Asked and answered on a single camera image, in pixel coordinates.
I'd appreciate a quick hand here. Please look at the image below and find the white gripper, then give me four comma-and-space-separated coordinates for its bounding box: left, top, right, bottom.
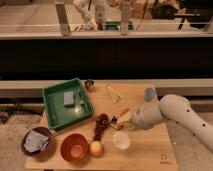
117, 104, 164, 130

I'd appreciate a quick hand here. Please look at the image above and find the small red pepper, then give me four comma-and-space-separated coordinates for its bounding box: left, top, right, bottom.
119, 108, 130, 116

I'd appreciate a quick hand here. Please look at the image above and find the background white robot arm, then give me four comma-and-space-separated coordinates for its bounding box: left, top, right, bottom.
73, 0, 98, 30

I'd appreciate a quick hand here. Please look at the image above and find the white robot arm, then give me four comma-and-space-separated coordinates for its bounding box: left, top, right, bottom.
117, 94, 213, 153

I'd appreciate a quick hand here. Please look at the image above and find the white paper cup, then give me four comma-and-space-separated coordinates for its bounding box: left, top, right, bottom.
112, 131, 131, 150

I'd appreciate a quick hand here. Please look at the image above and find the blue cup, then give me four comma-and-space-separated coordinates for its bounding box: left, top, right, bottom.
144, 88, 156, 102

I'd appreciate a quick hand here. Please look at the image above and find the dark red grape bunch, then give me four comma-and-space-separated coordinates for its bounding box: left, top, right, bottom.
93, 113, 109, 141

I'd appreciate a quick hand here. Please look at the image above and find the wooden board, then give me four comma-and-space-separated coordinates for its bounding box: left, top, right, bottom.
25, 83, 178, 171

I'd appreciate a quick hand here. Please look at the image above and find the yellow orange fruit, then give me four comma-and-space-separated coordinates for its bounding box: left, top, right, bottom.
89, 141, 104, 157

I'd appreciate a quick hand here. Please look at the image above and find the small dark round object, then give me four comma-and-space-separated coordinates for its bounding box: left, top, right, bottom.
84, 79, 95, 91

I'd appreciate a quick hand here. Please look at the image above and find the orange bowl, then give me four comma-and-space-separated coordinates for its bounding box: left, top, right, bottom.
60, 133, 89, 163

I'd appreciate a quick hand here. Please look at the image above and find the grey sponge block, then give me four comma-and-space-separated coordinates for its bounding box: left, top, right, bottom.
64, 91, 75, 106

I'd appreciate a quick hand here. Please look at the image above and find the green plastic tray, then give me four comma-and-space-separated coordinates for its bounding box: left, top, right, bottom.
42, 78, 94, 131

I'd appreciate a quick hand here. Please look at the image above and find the dark purple bowl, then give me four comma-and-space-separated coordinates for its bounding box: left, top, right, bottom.
21, 127, 53, 157

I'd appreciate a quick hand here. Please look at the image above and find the crumpled grey cloth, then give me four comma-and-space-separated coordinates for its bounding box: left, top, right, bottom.
24, 130, 49, 153

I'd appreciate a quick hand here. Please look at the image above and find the black handled peeler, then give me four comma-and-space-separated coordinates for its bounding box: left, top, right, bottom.
109, 116, 121, 130

